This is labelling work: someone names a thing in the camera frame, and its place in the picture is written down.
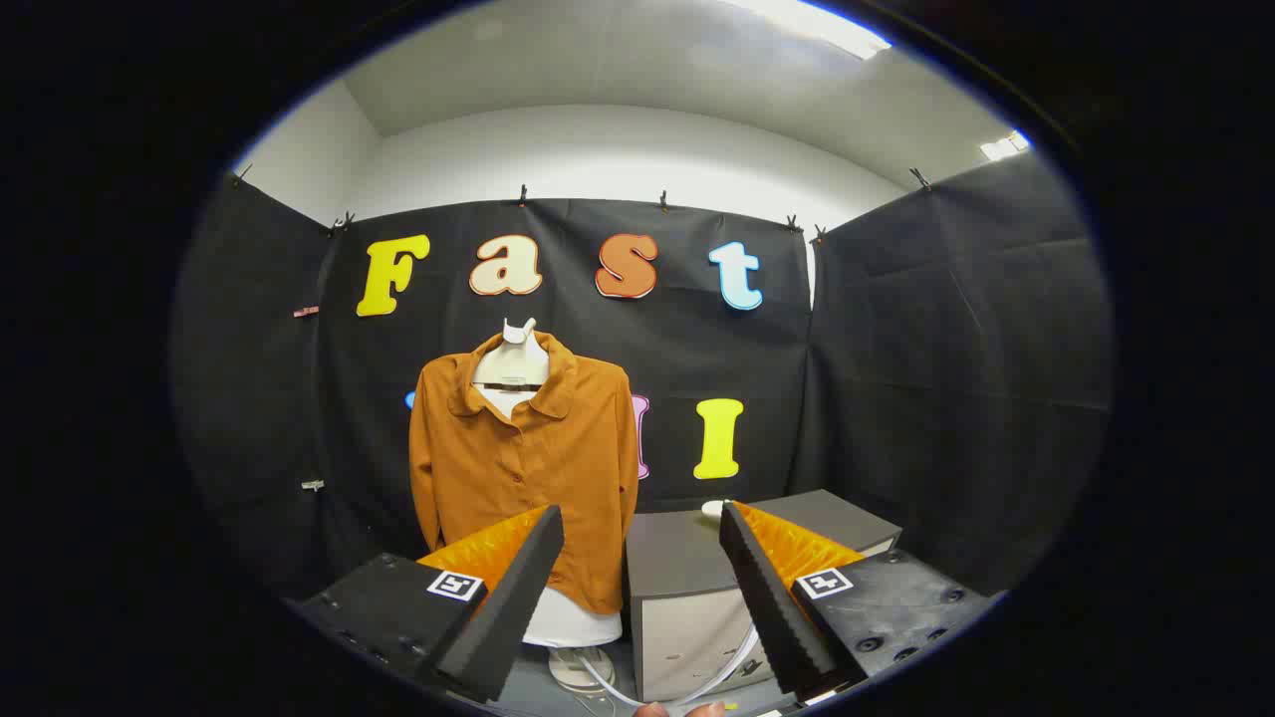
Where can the small ceiling light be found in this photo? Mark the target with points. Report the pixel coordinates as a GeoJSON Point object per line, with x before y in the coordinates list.
{"type": "Point", "coordinates": [1004, 147]}

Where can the black backdrop cloth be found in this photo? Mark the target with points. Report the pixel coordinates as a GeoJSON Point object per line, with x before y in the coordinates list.
{"type": "Point", "coordinates": [946, 349]}

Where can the white torso mannequin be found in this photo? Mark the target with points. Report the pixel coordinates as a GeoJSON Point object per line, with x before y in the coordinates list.
{"type": "Point", "coordinates": [510, 368]}

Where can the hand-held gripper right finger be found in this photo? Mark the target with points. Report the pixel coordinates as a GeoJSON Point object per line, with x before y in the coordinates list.
{"type": "Point", "coordinates": [767, 607]}

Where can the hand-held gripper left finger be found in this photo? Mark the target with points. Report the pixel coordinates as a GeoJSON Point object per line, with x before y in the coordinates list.
{"type": "Point", "coordinates": [508, 607]}

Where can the row of black cloth clips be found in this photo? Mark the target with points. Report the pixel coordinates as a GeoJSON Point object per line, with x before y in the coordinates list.
{"type": "Point", "coordinates": [522, 194]}

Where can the long ceiling light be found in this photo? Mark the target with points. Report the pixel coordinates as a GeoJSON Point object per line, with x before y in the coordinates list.
{"type": "Point", "coordinates": [827, 25]}

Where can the grey cabinet with white drawers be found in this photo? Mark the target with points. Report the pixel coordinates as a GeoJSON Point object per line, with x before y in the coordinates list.
{"type": "Point", "coordinates": [677, 558]}

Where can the orange button-up shirt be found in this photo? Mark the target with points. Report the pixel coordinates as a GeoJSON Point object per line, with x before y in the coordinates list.
{"type": "Point", "coordinates": [538, 468]}

